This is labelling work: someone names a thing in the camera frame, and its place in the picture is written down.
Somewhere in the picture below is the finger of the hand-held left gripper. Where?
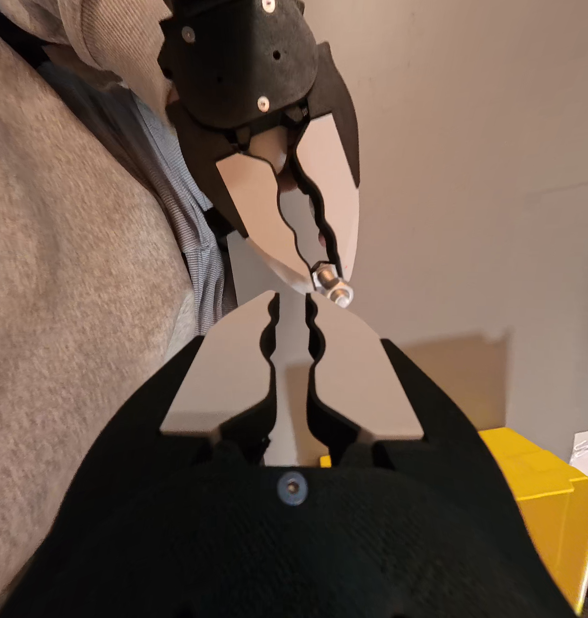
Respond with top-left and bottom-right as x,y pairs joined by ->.
289,113 -> 361,283
216,152 -> 319,296

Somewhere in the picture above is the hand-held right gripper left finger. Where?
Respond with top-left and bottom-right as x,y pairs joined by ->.
160,291 -> 280,462

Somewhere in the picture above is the person's grey hoodie torso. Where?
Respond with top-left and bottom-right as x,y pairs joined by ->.
0,19 -> 200,604

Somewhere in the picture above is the steel hex nut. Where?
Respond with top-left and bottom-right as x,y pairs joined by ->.
311,261 -> 340,290

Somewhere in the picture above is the person's left forearm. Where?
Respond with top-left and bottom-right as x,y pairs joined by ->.
0,0 -> 179,114

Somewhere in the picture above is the person's blue striped shirt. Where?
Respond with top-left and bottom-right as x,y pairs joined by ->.
35,60 -> 240,339

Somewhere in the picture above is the steel hex bolt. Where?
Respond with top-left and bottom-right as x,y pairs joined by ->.
318,268 -> 355,309

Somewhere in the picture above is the yellow plastic bin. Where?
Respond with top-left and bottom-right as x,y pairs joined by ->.
319,426 -> 588,616

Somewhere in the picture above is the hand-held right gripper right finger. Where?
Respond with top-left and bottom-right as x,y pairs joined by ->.
305,294 -> 426,462

